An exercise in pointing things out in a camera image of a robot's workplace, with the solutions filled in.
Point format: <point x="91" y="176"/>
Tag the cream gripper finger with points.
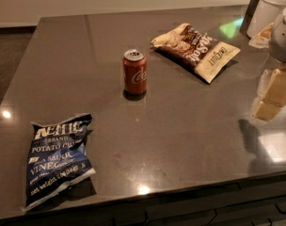
<point x="271" y="95"/>

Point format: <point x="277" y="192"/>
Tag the blue Kettle chip bag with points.
<point x="57" y="159"/>

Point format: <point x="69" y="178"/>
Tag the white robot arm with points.
<point x="273" y="37"/>

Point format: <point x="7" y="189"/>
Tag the brown and cream snack bag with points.
<point x="196" y="52"/>

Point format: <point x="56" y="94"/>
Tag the white cylindrical container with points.
<point x="265" y="13"/>

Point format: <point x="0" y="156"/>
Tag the dark cabinet drawers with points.
<point x="255" y="201"/>

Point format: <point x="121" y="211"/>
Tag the red Coca-Cola can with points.
<point x="135" y="72"/>

